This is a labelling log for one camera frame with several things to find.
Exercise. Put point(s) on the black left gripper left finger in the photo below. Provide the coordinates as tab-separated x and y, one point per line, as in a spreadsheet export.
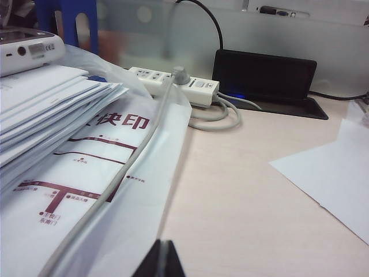
154	262

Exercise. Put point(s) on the grey power plug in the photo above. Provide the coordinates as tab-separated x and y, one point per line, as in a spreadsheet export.
181	75

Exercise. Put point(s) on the frosted glass desk partition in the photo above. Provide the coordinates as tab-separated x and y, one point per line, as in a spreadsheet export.
274	37

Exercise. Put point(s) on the blue plastic stand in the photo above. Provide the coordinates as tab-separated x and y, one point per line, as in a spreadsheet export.
67	23

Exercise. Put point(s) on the plastic bag with red print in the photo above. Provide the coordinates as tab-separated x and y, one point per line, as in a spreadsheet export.
29	245

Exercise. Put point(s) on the white paper sheet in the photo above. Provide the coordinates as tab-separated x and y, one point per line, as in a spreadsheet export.
331	173

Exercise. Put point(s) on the black flip-up desk socket box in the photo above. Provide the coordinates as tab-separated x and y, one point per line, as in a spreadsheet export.
259	75

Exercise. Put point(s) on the stack of white papers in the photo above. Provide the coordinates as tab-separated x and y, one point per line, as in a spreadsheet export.
43	101

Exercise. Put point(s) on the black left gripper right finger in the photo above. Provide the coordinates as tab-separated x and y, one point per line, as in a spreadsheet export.
171	262

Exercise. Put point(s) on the white electronic desk device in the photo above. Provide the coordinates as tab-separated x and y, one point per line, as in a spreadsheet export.
29	57

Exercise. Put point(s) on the white power strip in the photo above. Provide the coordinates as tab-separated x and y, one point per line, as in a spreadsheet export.
199	92

